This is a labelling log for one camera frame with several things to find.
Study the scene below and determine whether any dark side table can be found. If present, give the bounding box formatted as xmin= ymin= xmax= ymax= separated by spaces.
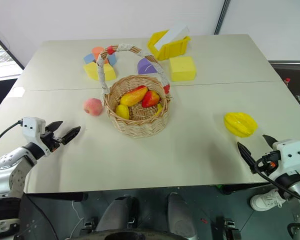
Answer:
xmin=268 ymin=60 xmax=300 ymax=117

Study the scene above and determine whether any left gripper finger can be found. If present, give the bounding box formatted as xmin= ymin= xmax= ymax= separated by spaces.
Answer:
xmin=45 ymin=120 xmax=64 ymax=132
xmin=62 ymin=126 xmax=82 ymax=146

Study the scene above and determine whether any yellow plastic storage bin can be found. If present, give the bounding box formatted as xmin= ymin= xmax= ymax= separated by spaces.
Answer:
xmin=147 ymin=28 xmax=192 ymax=61

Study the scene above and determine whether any pink toy peach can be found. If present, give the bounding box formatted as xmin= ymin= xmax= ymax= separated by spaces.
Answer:
xmin=83 ymin=97 xmax=104 ymax=117

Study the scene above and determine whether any yellow toy starfruit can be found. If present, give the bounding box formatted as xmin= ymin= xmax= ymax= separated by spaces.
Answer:
xmin=223 ymin=112 xmax=259 ymax=138

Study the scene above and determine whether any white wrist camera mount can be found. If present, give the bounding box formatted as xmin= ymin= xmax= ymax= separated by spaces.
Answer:
xmin=22 ymin=116 xmax=47 ymax=151
xmin=274 ymin=139 xmax=300 ymax=181

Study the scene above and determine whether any thin white cord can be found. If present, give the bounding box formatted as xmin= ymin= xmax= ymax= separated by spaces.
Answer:
xmin=69 ymin=199 xmax=86 ymax=240

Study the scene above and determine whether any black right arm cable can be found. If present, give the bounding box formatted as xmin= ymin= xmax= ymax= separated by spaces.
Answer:
xmin=254 ymin=151 xmax=300 ymax=206

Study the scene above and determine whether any blue foam block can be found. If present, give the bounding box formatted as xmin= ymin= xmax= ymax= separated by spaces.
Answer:
xmin=106 ymin=52 xmax=119 ymax=67
xmin=83 ymin=52 xmax=97 ymax=65

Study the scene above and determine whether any white cardboard box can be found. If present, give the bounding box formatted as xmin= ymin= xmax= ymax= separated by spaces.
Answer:
xmin=153 ymin=22 xmax=191 ymax=51

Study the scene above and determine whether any black round base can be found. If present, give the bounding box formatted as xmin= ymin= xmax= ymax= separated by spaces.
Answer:
xmin=89 ymin=227 xmax=199 ymax=240

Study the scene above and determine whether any white sneaker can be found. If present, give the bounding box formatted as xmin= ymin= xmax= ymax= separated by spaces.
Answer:
xmin=249 ymin=188 xmax=284 ymax=212

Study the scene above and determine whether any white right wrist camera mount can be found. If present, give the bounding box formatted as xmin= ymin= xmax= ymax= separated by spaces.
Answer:
xmin=274 ymin=139 xmax=300 ymax=181

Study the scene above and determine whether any woven wicker handle basket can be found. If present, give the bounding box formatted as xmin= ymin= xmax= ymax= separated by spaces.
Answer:
xmin=96 ymin=43 xmax=172 ymax=139

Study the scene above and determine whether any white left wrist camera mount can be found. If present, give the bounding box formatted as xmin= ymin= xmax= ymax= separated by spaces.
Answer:
xmin=22 ymin=116 xmax=47 ymax=151

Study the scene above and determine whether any orange foam cylinder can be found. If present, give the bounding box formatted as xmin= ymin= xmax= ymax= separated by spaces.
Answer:
xmin=91 ymin=46 xmax=106 ymax=61

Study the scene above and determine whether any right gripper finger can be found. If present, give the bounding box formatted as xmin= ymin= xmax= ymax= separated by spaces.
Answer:
xmin=262 ymin=134 xmax=276 ymax=151
xmin=237 ymin=141 xmax=257 ymax=174

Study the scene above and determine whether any black metal post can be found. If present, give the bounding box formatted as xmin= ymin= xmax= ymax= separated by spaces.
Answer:
xmin=213 ymin=0 xmax=231 ymax=35

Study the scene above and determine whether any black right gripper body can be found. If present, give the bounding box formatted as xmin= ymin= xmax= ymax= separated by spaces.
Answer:
xmin=254 ymin=149 xmax=282 ymax=176

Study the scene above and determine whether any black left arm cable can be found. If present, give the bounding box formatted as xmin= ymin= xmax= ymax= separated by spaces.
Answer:
xmin=0 ymin=120 xmax=24 ymax=154

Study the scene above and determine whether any yellow toy lemon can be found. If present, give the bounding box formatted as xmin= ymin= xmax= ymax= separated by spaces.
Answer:
xmin=115 ymin=104 xmax=131 ymax=120

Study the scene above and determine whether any purple foam block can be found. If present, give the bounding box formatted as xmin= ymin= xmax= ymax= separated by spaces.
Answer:
xmin=137 ymin=57 xmax=159 ymax=75

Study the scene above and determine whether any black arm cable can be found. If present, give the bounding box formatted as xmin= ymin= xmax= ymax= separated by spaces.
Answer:
xmin=254 ymin=151 xmax=300 ymax=206
xmin=0 ymin=120 xmax=24 ymax=154

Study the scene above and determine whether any dark grey rounded shape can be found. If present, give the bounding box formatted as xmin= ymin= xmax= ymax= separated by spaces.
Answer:
xmin=94 ymin=194 xmax=139 ymax=234
xmin=166 ymin=192 xmax=199 ymax=238

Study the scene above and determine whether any red yellow toy apple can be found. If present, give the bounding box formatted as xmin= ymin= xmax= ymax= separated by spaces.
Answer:
xmin=141 ymin=90 xmax=161 ymax=109

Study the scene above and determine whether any yellow red toy mango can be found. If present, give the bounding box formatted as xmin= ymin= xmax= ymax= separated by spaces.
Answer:
xmin=119 ymin=85 xmax=149 ymax=107

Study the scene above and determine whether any yellow foam wedge block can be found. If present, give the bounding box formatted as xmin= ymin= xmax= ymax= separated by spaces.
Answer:
xmin=82 ymin=61 xmax=117 ymax=82

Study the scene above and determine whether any yellow foam cube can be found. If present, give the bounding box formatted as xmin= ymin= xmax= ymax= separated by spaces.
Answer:
xmin=168 ymin=56 xmax=198 ymax=82

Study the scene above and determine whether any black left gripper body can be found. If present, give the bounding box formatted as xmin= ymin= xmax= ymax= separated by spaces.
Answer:
xmin=41 ymin=129 xmax=66 ymax=154

